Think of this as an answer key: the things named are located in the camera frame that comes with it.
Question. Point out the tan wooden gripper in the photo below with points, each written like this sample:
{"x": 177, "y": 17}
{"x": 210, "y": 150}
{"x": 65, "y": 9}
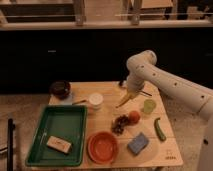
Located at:
{"x": 132, "y": 95}

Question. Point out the yellow banana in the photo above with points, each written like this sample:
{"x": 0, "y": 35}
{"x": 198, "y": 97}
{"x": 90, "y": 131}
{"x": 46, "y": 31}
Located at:
{"x": 124, "y": 100}

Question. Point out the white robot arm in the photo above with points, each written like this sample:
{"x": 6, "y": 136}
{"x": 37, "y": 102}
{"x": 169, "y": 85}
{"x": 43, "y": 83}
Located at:
{"x": 197, "y": 97}

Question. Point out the red bowl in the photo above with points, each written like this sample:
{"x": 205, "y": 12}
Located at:
{"x": 102, "y": 147}

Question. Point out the dark brown bowl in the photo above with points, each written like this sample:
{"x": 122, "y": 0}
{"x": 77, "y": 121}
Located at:
{"x": 60, "y": 89}

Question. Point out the green translucent cup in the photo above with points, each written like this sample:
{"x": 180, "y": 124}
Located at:
{"x": 149, "y": 106}

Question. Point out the red apple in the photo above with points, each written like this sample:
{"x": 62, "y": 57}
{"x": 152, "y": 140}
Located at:
{"x": 134, "y": 117}

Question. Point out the dark grape bunch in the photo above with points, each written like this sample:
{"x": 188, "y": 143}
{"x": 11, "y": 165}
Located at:
{"x": 119, "y": 124}

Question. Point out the white cup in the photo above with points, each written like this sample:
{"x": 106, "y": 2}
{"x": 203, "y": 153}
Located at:
{"x": 95, "y": 100}

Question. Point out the blue sponge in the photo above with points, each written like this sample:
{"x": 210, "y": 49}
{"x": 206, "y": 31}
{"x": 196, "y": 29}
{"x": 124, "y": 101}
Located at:
{"x": 137, "y": 144}

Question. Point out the small wooden spoon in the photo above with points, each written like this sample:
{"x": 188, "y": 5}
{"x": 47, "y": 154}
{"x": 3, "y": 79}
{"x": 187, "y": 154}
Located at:
{"x": 79, "y": 102}

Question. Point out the green cucumber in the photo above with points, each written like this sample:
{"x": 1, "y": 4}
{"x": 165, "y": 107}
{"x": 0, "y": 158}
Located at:
{"x": 158, "y": 130}

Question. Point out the green plastic tray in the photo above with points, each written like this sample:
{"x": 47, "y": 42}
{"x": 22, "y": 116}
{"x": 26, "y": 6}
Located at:
{"x": 66, "y": 122}

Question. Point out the tan sponge block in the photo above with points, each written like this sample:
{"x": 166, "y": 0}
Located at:
{"x": 59, "y": 144}

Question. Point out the black stand post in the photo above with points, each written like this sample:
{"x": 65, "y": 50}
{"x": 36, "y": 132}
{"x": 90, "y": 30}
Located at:
{"x": 11, "y": 127}

